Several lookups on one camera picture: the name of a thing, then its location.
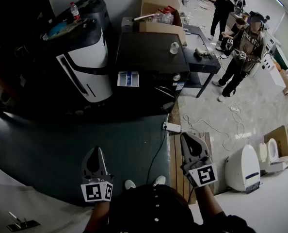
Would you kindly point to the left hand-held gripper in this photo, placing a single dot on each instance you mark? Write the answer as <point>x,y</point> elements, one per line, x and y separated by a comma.
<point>95,190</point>

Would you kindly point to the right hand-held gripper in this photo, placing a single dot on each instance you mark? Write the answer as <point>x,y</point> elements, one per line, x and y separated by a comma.
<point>203,175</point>

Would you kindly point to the white plastic tray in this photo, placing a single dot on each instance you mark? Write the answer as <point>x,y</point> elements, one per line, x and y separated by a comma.
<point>127,79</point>

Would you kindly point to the person's left forearm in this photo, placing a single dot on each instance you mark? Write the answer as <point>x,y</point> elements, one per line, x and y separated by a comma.
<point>98,215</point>

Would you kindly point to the person's right forearm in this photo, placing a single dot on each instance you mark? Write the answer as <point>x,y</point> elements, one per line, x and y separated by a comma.
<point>208,203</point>

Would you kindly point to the wooden slat pallet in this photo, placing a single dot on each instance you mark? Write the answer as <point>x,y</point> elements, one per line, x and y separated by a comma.
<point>179,159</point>

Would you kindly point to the white power strip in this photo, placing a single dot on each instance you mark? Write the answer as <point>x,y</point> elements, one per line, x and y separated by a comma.
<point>171,127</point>

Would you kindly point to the person's right white shoe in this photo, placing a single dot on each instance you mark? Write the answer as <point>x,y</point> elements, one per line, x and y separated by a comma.
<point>160,180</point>

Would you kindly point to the dark green floor mat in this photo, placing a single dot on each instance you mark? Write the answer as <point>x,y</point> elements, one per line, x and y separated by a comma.
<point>49,154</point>

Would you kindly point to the large white toilet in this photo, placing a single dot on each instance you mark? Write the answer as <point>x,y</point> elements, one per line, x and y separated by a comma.
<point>243,166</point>

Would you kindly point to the person's black shirt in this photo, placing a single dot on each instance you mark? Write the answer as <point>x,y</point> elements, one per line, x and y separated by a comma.
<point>153,215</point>

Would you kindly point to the black table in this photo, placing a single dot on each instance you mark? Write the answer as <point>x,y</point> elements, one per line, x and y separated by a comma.
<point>202,62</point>

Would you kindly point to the brown cardboard box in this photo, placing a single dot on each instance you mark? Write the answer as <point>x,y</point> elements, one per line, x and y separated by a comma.
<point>281,137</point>

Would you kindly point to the grey hair dryer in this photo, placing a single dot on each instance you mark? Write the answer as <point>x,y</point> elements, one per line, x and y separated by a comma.
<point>201,52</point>

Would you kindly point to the small clear glass jar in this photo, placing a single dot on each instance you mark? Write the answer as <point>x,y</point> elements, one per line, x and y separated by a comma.
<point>174,48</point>

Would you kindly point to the black washing machine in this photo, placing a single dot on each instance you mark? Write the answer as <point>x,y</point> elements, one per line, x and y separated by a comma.
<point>148,52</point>

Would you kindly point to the white and black appliance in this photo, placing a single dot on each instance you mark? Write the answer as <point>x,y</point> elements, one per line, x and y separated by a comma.
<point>88,57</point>

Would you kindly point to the white cabinet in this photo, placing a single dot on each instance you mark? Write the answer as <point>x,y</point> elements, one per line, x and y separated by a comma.
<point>273,71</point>

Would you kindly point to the open cardboard box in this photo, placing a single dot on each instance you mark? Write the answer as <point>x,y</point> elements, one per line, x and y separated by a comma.
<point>158,28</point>

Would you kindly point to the metal tube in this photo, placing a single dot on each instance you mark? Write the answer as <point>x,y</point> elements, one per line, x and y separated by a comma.
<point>144,18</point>

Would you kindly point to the small black box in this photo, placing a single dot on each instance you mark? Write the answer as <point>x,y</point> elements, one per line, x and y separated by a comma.
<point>129,24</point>

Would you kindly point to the blue item on tray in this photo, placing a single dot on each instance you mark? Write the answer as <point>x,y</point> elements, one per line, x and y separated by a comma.
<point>56,29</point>

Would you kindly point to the red-capped plastic bottle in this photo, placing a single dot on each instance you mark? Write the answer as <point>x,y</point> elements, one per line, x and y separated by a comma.
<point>75,11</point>

